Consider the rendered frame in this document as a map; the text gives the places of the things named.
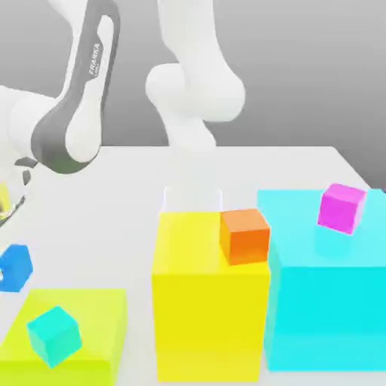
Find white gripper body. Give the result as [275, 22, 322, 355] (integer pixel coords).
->
[0, 194, 29, 242]

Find small blue cube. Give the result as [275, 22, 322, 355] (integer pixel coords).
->
[0, 244, 34, 293]

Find small teal cube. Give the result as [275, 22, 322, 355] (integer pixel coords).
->
[26, 305, 83, 369]

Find small orange cube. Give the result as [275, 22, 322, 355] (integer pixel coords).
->
[219, 208, 271, 267]

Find small magenta cube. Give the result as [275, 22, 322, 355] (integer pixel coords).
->
[317, 182, 368, 236]

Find large lime box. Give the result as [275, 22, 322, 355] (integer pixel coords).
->
[0, 287, 128, 386]

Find large yellow box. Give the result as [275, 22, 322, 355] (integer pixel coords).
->
[150, 210, 271, 384]

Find large cyan box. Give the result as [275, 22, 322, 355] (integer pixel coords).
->
[256, 188, 386, 372]

